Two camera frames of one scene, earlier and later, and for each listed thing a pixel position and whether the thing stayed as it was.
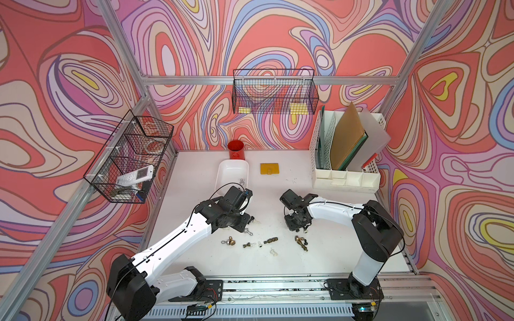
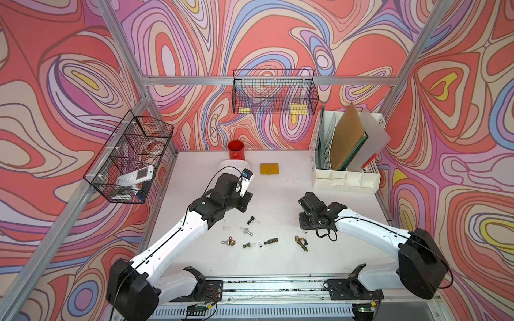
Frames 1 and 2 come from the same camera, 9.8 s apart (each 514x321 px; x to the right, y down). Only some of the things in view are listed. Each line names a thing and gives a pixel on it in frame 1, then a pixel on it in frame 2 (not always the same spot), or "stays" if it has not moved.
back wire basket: x=274 y=91 stays
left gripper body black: x=237 y=221 -> x=235 y=201
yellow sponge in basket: x=298 y=108 stays
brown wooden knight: x=271 y=240 stays
